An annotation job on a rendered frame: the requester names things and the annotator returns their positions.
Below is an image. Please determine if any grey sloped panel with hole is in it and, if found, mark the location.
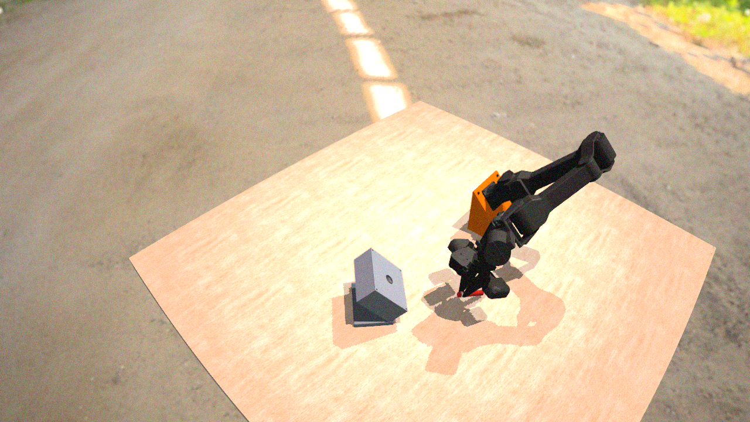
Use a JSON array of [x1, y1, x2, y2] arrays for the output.
[[352, 248, 408, 328]]

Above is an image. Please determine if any dark red peg with grey band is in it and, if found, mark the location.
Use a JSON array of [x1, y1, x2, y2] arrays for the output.
[[457, 290, 484, 298]]

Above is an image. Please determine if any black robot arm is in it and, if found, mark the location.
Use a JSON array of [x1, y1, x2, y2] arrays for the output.
[[449, 131, 616, 277]]

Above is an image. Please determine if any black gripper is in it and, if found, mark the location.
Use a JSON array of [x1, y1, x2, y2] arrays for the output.
[[448, 239, 510, 300]]

